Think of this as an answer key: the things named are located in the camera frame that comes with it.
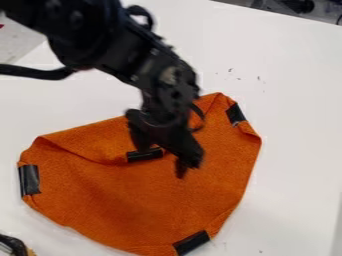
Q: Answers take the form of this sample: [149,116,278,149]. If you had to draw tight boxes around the black clamp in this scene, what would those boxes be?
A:
[0,233,38,256]

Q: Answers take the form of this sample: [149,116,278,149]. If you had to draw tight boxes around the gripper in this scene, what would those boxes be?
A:
[124,61,208,180]

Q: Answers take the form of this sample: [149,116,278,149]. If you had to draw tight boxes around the black cable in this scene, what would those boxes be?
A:
[0,63,78,81]

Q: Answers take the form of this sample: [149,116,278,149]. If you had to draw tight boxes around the orange cloth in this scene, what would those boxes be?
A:
[16,91,264,256]

